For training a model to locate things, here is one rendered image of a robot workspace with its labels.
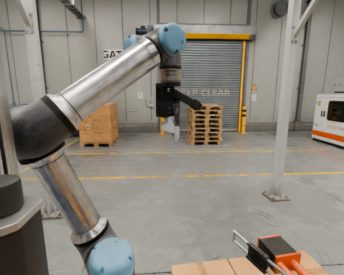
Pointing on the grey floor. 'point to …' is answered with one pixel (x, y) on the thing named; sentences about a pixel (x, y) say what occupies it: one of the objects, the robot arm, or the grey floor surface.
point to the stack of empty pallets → (205, 124)
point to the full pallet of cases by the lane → (100, 127)
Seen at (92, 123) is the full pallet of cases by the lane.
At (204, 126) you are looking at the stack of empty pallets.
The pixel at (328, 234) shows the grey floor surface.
